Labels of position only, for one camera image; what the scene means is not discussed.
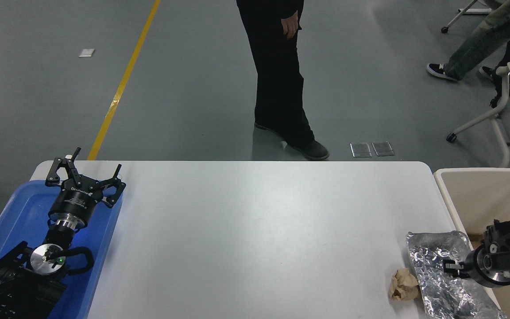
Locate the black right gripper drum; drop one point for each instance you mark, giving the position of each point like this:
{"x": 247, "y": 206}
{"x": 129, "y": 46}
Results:
{"x": 475, "y": 265}

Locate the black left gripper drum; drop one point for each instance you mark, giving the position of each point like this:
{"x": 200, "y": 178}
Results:
{"x": 75, "y": 201}

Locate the silver foil plate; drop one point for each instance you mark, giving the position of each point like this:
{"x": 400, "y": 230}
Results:
{"x": 436, "y": 288}

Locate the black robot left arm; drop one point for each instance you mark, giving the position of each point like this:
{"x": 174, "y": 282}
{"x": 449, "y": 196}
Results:
{"x": 13, "y": 283}

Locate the metal floor plate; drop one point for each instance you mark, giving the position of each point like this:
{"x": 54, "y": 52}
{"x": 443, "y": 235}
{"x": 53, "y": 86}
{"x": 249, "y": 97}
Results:
{"x": 361, "y": 150}
{"x": 383, "y": 149}

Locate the standing person's left hand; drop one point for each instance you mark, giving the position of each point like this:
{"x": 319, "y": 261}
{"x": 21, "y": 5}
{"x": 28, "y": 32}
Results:
{"x": 290, "y": 25}

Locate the crumpled tan paper ball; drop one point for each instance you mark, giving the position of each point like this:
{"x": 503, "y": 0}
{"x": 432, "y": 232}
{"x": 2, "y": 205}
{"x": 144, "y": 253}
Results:
{"x": 403, "y": 285}

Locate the blue plastic tray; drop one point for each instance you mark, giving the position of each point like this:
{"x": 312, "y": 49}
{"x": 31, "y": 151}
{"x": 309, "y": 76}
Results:
{"x": 20, "y": 208}

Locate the large pale bin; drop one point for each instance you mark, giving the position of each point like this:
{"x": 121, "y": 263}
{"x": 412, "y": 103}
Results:
{"x": 481, "y": 199}

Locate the standing person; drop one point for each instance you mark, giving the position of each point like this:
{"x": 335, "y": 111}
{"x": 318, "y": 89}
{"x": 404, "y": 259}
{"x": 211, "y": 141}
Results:
{"x": 277, "y": 88}

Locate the seated person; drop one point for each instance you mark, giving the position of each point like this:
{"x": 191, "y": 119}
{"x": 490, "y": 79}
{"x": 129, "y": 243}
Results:
{"x": 481, "y": 48}

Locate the white-legged grey office chair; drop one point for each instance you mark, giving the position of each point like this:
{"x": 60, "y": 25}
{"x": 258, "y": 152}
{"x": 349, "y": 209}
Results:
{"x": 461, "y": 12}

